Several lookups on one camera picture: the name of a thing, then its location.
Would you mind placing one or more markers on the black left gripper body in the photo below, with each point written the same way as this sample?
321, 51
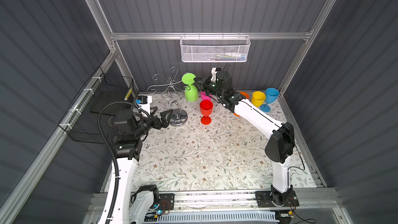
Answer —
153, 123

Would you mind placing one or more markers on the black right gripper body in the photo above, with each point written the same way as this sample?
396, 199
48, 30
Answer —
211, 88

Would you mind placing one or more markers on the green wine glass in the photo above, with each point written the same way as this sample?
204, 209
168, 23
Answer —
191, 92

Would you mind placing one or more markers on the pink wine glass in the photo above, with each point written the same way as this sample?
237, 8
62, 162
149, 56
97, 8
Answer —
204, 96

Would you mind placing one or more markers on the red wine glass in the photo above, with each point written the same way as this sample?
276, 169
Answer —
206, 107

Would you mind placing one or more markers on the orange wine glass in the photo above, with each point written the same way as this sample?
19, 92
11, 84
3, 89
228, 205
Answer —
246, 95

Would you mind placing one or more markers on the yellow wine glass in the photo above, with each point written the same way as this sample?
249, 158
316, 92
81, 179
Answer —
258, 98

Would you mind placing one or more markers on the blue wine glass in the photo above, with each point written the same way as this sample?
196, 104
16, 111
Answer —
271, 96

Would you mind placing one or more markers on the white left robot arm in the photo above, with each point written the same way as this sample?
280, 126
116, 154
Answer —
123, 207

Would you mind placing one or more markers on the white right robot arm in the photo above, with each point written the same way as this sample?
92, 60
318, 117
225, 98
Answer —
281, 141

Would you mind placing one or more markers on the chrome wine glass rack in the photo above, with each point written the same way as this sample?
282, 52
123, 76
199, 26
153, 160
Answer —
172, 94

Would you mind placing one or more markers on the yellow marker pen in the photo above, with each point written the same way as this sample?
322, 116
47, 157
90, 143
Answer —
128, 94

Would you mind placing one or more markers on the white vented panel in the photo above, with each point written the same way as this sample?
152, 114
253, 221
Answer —
215, 217

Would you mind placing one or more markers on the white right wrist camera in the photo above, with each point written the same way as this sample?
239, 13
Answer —
214, 72

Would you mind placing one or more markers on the white wire mesh basket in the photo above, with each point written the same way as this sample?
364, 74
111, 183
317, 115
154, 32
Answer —
214, 48

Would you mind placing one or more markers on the black wire basket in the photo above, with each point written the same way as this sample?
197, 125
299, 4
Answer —
103, 88

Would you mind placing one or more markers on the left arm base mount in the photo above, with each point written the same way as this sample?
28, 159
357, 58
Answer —
161, 202

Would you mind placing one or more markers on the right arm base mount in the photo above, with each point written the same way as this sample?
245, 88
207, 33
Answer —
274, 198

